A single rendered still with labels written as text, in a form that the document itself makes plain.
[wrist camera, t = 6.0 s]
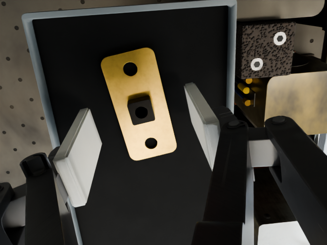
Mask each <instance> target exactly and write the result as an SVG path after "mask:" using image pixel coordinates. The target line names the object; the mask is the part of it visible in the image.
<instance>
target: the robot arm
mask: <svg viewBox="0 0 327 245"><path fill-rule="evenodd" d="M184 90H185V94H186V99H187V103H188V108H189V113H190V118H191V122H192V125H193V127H194V130H195V132H196V134H197V136H198V139H199V141H200V143H201V146H202V148H203V151H204V153H205V155H206V158H207V160H208V162H209V165H210V167H211V170H212V176H211V181H210V186H209V191H208V195H207V200H206V205H205V211H204V216H203V221H198V222H197V223H196V226H195V230H194V235H193V239H192V244H191V245H254V181H255V179H254V168H253V167H268V166H269V170H270V172H271V174H272V175H273V177H274V179H275V181H276V183H277V185H278V187H279V188H280V190H281V192H282V194H283V196H284V198H285V200H286V202H287V203H288V205H289V207H290V209H291V211H292V213H293V215H294V216H295V218H296V220H297V222H298V224H299V226H300V227H301V229H302V231H303V233H304V235H305V237H306V238H307V240H308V242H309V244H310V245H327V155H326V154H325V153H324V152H323V151H322V150H321V149H320V148H319V146H318V145H317V144H316V143H315V142H314V141H313V140H312V139H311V138H310V137H309V136H308V135H307V134H306V133H305V132H304V130H303V129H302V128H301V127H300V126H299V125H298V124H297V123H296V122H295V121H294V120H293V119H292V118H290V117H286V116H275V117H271V118H268V119H267V120H265V122H264V124H265V127H254V128H253V127H248V124H247V123H246V122H245V121H241V120H238V119H237V118H236V116H235V115H234V114H233V113H232V112H231V110H230V109H229V108H227V107H224V106H220V107H216V108H212V109H211V108H210V106H209V105H208V103H207V102H206V100H205V99H204V97H203V96H202V94H201V92H200V91H199V89H198V88H197V86H196V85H195V83H193V82H192V83H188V84H185V86H184ZM101 146H102V142H101V140H100V137H99V134H98V131H97V128H96V125H95V123H94V120H93V117H92V114H91V111H90V109H88V108H84V109H81V110H80V111H79V113H78V114H77V116H76V118H75V120H74V122H73V124H72V126H71V127H70V129H69V131H68V133H67V135H66V137H65V138H64V140H63V142H62V144H61V146H58V147H56V148H55V149H53V150H52V151H51V152H50V154H49V155H48V157H47V155H46V154H45V153H43V152H41V153H36V154H33V155H30V156H28V157H26V158H25V159H23V160H22V161H21V162H20V164H19V165H20V167H21V169H22V171H23V173H24V175H25V177H26V183H25V184H23V185H20V186H18V187H15V188H12V186H11V185H10V183H9V182H3V183H0V245H78V241H77V237H76V233H75V228H74V224H73V218H72V214H71V209H70V206H69V204H68V202H67V199H68V197H69V200H70V202H71V204H72V206H74V207H79V206H83V205H85V203H86V202H87V199H88V196H89V192H90V188H91V183H92V180H93V176H94V172H95V168H96V164H97V161H98V157H99V153H100V149H101Z"/></svg>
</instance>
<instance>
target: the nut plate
mask: <svg viewBox="0 0 327 245"><path fill-rule="evenodd" d="M128 62H132V63H134V64H135V65H136V66H137V72H136V73H135V74H134V75H127V74H126V73H125V72H124V69H123V67H124V65H125V64H126V63H128ZM101 68H102V71H103V74H104V77H105V81H106V83H107V86H108V89H109V93H110V96H111V99H112V102H113V106H114V109H115V112H116V115H117V118H118V121H119V124H120V127H121V130H122V133H123V136H124V139H125V142H126V146H127V149H128V152H129V155H130V157H131V158H132V159H133V160H141V159H145V158H150V157H154V156H159V155H163V154H167V153H171V152H173V151H174V150H175V149H176V147H177V144H176V140H175V136H174V132H173V128H172V124H171V119H170V116H169V112H168V108H167V103H166V99H165V95H164V90H163V86H162V82H161V78H160V74H159V70H158V66H157V62H156V58H155V54H154V51H153V50H152V49H151V48H149V47H142V48H138V49H134V50H131V51H127V52H122V53H118V54H114V55H110V56H107V57H105V58H104V59H103V60H102V62H101ZM141 106H142V107H145V108H146V111H145V112H142V113H140V112H138V111H137V110H136V109H137V108H138V107H141ZM148 138H155V139H156V140H157V144H156V146H154V147H147V146H146V144H145V140H146V139H148Z"/></svg>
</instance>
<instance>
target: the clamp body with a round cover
mask: <svg viewBox="0 0 327 245"><path fill-rule="evenodd" d="M234 104H235V105H237V106H238V107H239V108H240V109H241V110H242V111H243V112H244V113H245V114H246V115H247V116H248V118H249V119H250V120H251V121H252V122H253V123H254V124H255V125H256V126H257V127H265V124H264V122H265V120H267V119H268V118H271V117H275V116H286V117H290V118H292V119H293V120H294V121H295V122H296V123H297V124H298V125H299V126H300V127H301V128H302V129H303V130H304V132H305V133H306V134H307V135H315V134H325V133H327V63H325V62H322V61H319V60H316V59H313V58H310V57H307V56H304V55H301V54H298V53H296V52H295V51H293V56H292V66H291V74H290V75H287V76H275V77H263V78H252V79H240V78H239V77H238V76H236V75H235V94H234Z"/></svg>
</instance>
